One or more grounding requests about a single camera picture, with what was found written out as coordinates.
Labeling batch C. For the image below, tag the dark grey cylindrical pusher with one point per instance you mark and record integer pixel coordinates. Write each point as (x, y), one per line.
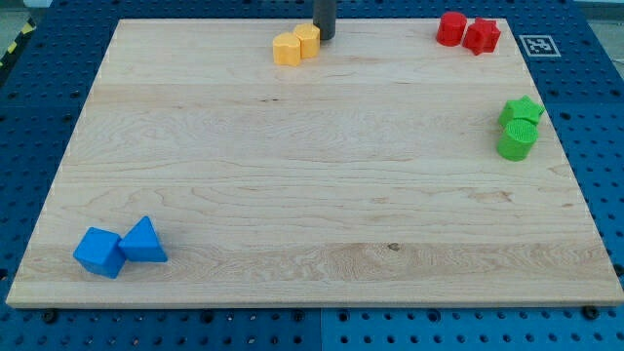
(324, 17)

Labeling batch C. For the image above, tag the yellow hexagon block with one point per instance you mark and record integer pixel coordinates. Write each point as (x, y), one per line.
(309, 38)

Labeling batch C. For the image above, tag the yellow heart block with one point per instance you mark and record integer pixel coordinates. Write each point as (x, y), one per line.
(286, 49)

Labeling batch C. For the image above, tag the red cylinder block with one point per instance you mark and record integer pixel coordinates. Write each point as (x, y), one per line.
(451, 29)

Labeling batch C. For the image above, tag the red star block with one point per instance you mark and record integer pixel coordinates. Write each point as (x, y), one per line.
(481, 36)

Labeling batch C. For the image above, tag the wooden board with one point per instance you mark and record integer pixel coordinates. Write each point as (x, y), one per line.
(367, 176)

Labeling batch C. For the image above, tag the white fiducial marker tag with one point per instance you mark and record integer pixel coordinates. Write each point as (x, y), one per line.
(539, 46)

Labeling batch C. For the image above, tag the green star block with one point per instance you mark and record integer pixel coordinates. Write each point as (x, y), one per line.
(523, 108)

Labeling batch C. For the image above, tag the green cylinder block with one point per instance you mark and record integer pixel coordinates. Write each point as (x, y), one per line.
(517, 139)

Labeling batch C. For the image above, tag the yellow black hazard tape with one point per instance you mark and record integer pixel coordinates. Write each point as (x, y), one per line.
(17, 46)

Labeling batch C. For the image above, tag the blue triangle block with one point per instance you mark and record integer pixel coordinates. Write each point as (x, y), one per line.
(141, 243)

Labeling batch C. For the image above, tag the blue cube block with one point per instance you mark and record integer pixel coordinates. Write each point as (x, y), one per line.
(99, 253)

